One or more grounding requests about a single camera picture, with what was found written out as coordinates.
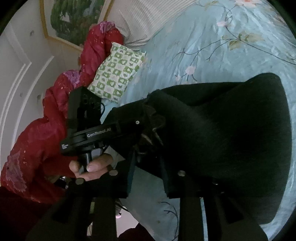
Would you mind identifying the red quilted blanket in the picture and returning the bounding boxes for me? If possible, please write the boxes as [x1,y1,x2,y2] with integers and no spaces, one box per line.
[1,21,123,204]

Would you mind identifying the white striped bed sheet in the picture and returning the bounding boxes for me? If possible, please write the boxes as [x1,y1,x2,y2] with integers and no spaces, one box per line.
[98,0,196,50]

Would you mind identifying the person left hand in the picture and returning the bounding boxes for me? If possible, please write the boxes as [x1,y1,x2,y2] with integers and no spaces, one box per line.
[69,154,113,181]

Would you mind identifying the green white patterned pillow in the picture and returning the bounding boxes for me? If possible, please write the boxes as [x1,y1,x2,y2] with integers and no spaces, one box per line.
[88,42,146,103]

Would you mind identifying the light blue floral quilt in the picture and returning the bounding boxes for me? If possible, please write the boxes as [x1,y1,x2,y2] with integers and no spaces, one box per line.
[101,0,296,241]

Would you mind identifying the gold framed landscape painting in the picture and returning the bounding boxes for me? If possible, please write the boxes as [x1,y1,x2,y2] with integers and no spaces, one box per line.
[39,1,114,51]

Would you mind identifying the black pants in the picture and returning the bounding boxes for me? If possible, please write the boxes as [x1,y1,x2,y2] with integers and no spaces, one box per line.
[105,73,292,240]

